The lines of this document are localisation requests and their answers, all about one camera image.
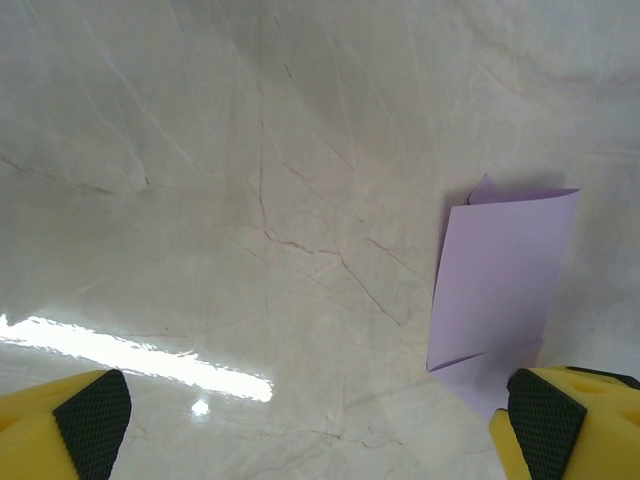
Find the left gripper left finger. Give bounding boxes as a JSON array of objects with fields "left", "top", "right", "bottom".
[{"left": 0, "top": 369, "right": 134, "bottom": 480}]

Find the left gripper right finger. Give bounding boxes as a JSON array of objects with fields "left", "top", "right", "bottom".
[{"left": 488, "top": 366, "right": 640, "bottom": 480}]

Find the purple paper sheet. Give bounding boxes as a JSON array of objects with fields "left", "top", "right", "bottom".
[{"left": 426, "top": 172, "right": 581, "bottom": 421}]

